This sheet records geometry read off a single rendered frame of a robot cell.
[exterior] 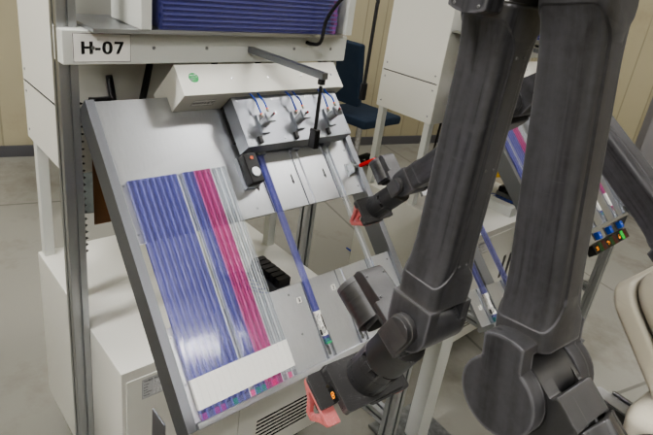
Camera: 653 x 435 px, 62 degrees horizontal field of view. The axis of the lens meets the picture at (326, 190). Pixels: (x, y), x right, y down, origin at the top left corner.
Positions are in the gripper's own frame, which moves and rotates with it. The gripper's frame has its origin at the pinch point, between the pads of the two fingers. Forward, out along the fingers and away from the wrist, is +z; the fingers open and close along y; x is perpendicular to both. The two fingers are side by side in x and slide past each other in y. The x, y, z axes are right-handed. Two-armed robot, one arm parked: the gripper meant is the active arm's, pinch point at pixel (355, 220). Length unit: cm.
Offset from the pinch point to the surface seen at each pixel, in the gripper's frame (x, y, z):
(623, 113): -41, -382, 64
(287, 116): -29.7, 13.6, -7.7
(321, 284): 12.8, 17.5, 1.6
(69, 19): -53, 62, -14
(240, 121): -29.3, 27.9, -7.8
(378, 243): 7.2, -8.0, 3.5
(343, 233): -28, -126, 152
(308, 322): 20.1, 24.8, 2.2
